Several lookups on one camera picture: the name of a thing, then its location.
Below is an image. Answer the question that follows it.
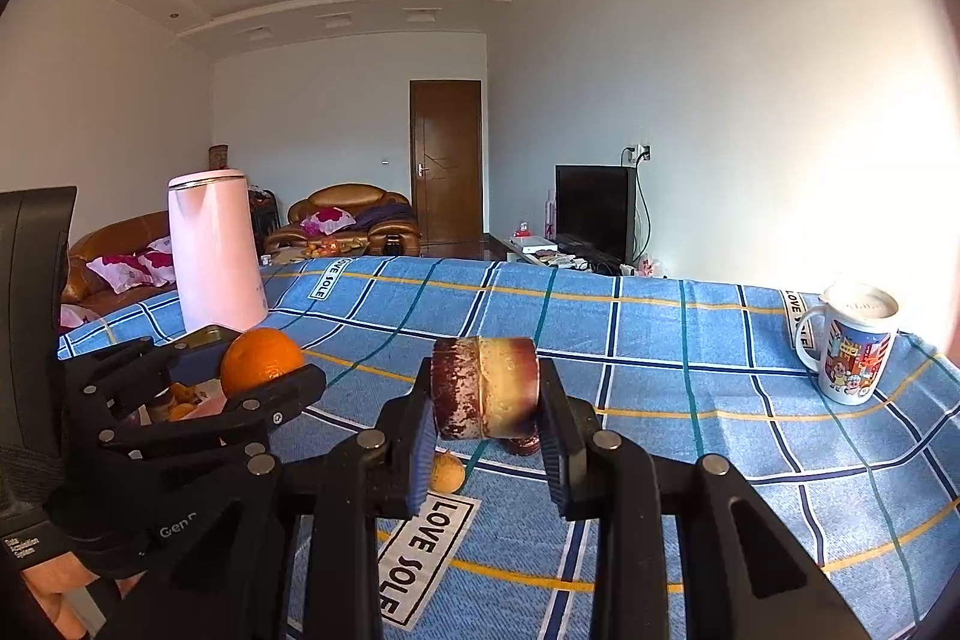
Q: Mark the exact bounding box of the brown leather sofa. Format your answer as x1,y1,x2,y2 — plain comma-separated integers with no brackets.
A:
60,211,177,315

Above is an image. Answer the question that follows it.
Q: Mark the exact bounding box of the dark brown room door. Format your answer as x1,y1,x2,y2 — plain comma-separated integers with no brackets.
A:
409,79,483,259

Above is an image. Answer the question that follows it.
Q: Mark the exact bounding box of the black power cable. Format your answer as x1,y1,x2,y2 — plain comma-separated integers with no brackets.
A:
632,149,655,266

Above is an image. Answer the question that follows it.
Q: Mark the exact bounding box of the black metal rack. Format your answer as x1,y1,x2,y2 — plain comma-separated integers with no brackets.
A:
251,188,282,255

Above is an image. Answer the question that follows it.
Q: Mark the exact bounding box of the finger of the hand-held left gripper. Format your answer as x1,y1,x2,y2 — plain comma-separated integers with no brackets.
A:
64,334,226,417
97,366,328,461

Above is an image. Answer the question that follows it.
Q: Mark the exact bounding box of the blue plaid tablecloth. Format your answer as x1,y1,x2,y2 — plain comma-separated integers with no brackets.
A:
58,256,960,640

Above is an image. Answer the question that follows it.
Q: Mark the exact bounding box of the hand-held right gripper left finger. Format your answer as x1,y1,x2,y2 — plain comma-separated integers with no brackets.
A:
225,359,440,640

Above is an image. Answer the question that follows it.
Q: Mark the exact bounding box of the pink electric kettle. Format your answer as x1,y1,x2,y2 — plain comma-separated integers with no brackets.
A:
166,169,269,335

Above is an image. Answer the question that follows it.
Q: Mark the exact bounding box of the white cartoon print mug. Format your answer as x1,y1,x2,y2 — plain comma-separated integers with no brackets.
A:
793,282,901,405

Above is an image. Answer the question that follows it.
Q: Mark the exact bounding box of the person's left hand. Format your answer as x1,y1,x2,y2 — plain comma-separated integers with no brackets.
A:
22,554,104,640

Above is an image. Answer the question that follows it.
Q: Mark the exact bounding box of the purple blanket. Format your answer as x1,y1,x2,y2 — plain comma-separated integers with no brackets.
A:
352,203,415,231

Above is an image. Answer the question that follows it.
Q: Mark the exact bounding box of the brown leather armchair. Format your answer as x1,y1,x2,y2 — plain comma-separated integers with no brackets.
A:
266,182,422,259

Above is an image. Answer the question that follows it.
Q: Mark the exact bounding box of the large orange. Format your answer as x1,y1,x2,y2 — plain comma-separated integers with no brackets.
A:
220,327,305,399

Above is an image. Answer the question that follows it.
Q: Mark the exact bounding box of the low television table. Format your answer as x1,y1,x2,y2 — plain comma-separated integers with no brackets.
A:
487,231,623,275

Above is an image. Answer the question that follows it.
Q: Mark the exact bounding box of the black television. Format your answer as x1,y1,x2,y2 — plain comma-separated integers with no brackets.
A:
555,164,638,266

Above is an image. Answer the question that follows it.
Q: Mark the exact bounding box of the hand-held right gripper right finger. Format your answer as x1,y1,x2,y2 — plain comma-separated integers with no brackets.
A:
534,356,871,640

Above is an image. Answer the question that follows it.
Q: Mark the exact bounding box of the floral print cushion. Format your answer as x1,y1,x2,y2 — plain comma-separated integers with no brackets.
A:
86,237,177,295

